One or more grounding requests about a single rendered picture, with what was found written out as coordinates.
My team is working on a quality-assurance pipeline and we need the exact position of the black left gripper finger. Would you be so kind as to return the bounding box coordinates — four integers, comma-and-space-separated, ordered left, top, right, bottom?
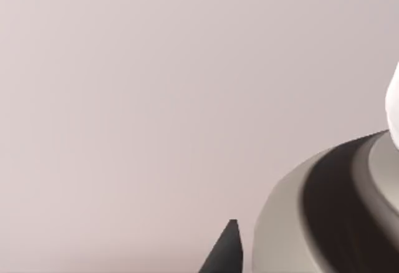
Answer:
198, 219, 244, 273

